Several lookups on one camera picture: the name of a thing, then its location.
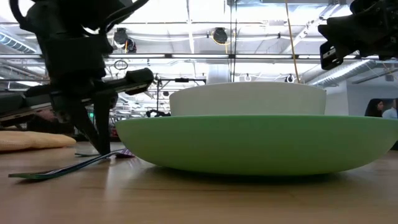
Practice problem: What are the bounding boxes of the black hanging cable loop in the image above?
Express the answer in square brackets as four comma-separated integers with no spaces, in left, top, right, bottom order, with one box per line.
[113,59,129,71]

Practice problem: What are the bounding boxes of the long ceiling light bar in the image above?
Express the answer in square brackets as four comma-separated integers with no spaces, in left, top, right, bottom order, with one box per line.
[105,53,326,60]

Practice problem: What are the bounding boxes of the black metal stand frame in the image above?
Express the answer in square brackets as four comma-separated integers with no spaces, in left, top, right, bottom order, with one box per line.
[156,77,208,114]

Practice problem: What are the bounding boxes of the silver ventilation duct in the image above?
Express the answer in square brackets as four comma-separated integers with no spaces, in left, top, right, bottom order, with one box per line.
[307,58,398,88]

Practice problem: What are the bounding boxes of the tan cloth napkin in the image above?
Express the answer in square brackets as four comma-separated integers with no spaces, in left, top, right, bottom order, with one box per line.
[0,129,77,152]

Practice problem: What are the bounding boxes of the green plate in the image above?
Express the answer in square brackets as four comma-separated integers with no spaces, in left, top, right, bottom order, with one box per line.
[114,114,398,176]

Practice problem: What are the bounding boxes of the black ceiling cable reel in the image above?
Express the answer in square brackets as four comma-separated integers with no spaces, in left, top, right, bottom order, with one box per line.
[126,37,137,54]
[113,27,129,47]
[212,27,229,45]

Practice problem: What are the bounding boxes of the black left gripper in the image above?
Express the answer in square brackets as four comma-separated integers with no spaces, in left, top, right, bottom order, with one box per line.
[0,34,155,156]

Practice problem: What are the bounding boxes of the black vertical hanging cables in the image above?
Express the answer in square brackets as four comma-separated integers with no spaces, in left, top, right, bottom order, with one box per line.
[229,0,238,83]

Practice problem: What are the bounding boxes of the yellow hanging cable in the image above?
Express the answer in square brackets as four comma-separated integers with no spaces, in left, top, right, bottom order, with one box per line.
[285,0,301,84]

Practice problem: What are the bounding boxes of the iridescent metal fork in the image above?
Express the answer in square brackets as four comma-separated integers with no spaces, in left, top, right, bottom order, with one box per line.
[8,148,136,180]

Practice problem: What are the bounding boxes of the person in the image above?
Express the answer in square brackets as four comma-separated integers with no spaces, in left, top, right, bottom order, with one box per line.
[364,98,385,118]
[382,98,398,119]

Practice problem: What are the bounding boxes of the white building column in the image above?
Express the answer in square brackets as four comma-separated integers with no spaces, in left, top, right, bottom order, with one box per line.
[206,63,231,85]

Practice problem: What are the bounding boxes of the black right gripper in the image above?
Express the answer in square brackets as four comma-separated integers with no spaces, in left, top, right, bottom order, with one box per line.
[317,0,398,71]

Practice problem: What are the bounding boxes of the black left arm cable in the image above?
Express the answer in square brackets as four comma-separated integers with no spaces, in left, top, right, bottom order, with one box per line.
[99,0,150,29]

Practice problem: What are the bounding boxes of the white bowl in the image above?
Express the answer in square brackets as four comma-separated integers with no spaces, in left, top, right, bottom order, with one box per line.
[169,81,327,117]

